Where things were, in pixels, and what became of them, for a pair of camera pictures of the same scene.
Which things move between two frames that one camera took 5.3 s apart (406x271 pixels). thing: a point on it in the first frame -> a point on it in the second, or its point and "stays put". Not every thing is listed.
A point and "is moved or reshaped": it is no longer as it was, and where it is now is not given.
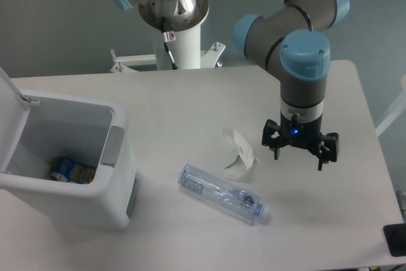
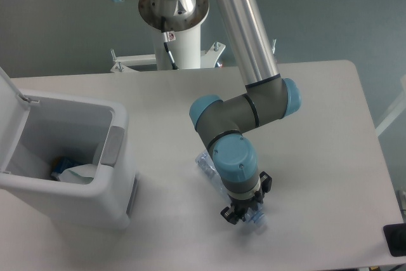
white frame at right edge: (396, 112) stays put
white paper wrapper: (247, 155) is moved or reshaped
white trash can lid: (14, 111) stays put
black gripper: (306, 134) -> (241, 205)
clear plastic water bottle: (224, 196) -> (254, 215)
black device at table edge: (395, 235) stays put
